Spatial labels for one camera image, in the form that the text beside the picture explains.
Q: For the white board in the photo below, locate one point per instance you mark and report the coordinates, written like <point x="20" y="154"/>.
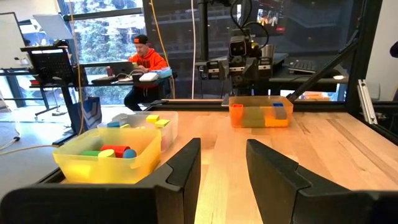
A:
<point x="11" y="40"/>

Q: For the yellow cylinder block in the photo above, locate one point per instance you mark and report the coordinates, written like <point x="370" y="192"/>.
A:
<point x="106" y="153"/>

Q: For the black vertical pole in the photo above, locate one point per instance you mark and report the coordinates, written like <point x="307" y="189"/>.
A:
<point x="203" y="31"/>

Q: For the orange transparent bin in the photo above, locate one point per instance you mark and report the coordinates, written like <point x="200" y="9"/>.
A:
<point x="261" y="102"/>

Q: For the black keyboard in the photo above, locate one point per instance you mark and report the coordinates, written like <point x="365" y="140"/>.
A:
<point x="301" y="65"/>

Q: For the black office desk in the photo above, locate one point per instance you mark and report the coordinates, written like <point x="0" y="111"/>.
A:
<point x="102" y="81"/>

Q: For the dark computer monitor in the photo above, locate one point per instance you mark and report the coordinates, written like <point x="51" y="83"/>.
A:
<point x="270" y="15"/>

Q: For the light blue tray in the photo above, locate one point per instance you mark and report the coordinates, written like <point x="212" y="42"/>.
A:
<point x="164" y="73"/>

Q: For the blue arch block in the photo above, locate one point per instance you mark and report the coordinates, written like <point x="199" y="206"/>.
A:
<point x="113" y="124"/>

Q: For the dark open laptop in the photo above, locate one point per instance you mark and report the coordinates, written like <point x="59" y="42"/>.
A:
<point x="121" y="68"/>

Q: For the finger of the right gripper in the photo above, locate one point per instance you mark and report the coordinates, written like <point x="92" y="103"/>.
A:
<point x="255" y="68"/>
<point x="224" y="70"/>

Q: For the person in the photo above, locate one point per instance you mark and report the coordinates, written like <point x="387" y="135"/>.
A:
<point x="147" y="60"/>

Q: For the blue long studded brick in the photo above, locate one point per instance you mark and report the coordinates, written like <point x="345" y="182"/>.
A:
<point x="279" y="110"/>

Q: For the window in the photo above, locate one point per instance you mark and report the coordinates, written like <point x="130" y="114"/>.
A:
<point x="102" y="40"/>

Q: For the blue cylinder block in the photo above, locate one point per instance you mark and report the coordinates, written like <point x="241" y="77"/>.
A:
<point x="129" y="153"/>

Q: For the silver metal bracket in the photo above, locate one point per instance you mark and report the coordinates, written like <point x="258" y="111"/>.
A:
<point x="366" y="101"/>

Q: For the clear plastic bin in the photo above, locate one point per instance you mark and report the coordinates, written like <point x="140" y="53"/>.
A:
<point x="169" y="127"/>

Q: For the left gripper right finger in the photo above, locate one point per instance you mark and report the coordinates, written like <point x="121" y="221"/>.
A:
<point x="273" y="186"/>

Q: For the red cylinder block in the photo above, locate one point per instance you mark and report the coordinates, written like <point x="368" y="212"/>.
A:
<point x="116" y="149"/>

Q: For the blue fabric bag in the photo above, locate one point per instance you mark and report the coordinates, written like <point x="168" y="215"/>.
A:
<point x="90" y="113"/>

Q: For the green cylinder block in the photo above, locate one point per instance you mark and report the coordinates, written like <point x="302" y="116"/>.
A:
<point x="90" y="153"/>

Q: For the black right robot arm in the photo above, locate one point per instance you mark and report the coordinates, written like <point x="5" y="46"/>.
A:
<point x="248" y="90"/>

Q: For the silver metal cup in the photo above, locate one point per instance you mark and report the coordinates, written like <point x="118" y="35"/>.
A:
<point x="268" y="51"/>

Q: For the grey tilted monitor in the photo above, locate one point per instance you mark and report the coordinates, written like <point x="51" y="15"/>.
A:
<point x="53" y="26"/>

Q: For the white flat box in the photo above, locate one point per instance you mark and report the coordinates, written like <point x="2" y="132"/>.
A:
<point x="148" y="76"/>

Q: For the yellow transparent bin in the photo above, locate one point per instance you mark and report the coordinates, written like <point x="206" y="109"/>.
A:
<point x="102" y="171"/>

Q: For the yellow-orange long brick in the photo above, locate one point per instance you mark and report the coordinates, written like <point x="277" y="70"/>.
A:
<point x="237" y="113"/>
<point x="276" y="122"/>

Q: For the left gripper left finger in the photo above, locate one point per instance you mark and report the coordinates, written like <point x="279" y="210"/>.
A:
<point x="180" y="186"/>

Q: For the grey side desk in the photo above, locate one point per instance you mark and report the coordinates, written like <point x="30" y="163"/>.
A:
<point x="311" y="79"/>

